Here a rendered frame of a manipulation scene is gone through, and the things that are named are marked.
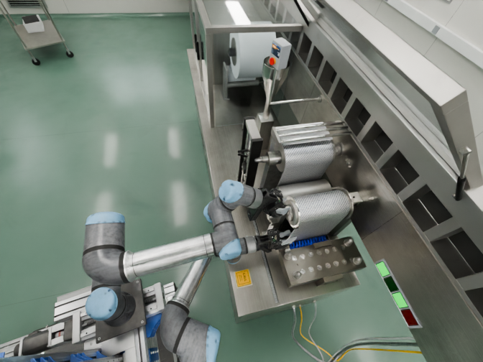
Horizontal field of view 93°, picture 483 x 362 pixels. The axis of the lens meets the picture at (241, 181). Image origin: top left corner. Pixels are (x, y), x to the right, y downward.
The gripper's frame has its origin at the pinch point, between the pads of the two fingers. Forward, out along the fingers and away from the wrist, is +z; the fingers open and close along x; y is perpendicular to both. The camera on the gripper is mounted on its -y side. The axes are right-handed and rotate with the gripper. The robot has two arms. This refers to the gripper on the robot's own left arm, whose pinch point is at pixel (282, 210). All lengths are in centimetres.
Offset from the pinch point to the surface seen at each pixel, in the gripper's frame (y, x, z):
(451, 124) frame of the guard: 54, -21, -40
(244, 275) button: -38.2, -16.1, 8.1
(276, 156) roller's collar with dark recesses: 8.7, 22.7, -4.2
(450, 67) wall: 142, 156, 233
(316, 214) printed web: 9.8, -5.6, 8.5
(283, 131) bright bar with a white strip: 17.5, 30.0, -6.1
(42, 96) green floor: -243, 289, -95
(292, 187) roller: 3.7, 12.3, 10.1
